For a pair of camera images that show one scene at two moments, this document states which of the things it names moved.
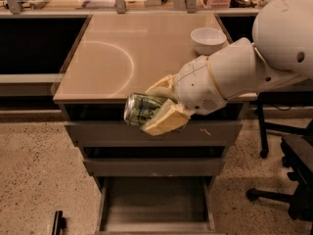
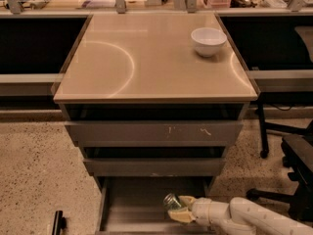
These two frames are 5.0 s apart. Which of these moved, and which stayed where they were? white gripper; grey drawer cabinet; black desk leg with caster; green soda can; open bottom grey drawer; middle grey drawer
Moved: white gripper; green soda can
Stayed: grey drawer cabinet; open bottom grey drawer; black desk leg with caster; middle grey drawer
